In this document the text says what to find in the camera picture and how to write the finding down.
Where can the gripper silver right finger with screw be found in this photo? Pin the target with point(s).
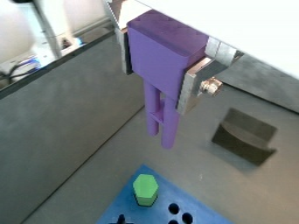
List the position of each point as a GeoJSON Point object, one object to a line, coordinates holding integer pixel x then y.
{"type": "Point", "coordinates": [199, 79]}

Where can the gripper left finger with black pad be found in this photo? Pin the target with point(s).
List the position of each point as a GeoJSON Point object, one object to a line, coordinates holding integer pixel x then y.
{"type": "Point", "coordinates": [116, 11]}

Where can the purple three prong object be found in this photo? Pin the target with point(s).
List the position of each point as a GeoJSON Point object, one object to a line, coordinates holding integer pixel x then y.
{"type": "Point", "coordinates": [164, 48]}

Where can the black curved fixture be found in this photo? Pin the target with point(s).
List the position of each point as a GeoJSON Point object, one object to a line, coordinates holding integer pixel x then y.
{"type": "Point", "coordinates": [245, 136]}

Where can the green hexagonal peg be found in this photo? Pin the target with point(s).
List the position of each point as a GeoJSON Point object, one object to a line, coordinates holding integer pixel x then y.
{"type": "Point", "coordinates": [145, 190]}

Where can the blue shape sorter block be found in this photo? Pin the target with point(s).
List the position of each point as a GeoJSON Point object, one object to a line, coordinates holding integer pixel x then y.
{"type": "Point", "coordinates": [174, 207]}

